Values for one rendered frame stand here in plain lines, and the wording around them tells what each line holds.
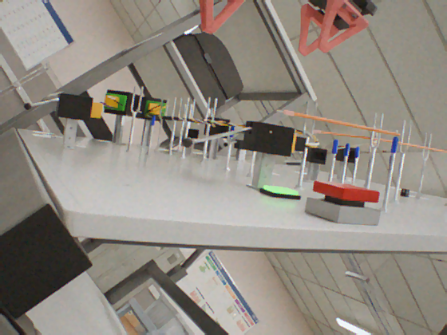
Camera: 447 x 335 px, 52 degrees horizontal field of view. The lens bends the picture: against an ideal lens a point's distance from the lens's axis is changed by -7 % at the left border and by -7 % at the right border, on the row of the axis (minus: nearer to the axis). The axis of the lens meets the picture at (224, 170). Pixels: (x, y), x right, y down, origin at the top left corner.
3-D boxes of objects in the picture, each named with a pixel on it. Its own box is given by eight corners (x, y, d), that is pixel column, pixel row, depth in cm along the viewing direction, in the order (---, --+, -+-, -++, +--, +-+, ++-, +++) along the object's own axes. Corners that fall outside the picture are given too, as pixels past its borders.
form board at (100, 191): (16, 135, 137) (17, 128, 137) (303, 173, 182) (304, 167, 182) (61, 241, 31) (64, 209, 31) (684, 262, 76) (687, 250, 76)
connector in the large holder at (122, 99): (124, 111, 128) (127, 96, 128) (120, 110, 125) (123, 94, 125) (105, 108, 129) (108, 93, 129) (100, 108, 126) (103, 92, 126)
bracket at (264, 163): (246, 185, 70) (251, 150, 69) (261, 187, 70) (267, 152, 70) (259, 190, 65) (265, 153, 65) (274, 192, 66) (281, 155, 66)
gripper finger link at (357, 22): (319, 67, 71) (348, 20, 72) (347, 64, 65) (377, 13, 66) (286, 39, 69) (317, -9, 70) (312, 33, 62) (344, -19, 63)
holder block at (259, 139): (241, 148, 68) (246, 120, 68) (277, 154, 70) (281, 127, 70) (253, 151, 65) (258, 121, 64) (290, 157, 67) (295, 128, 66)
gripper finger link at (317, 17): (310, 68, 74) (338, 22, 75) (336, 65, 67) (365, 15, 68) (278, 41, 71) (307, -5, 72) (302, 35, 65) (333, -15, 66)
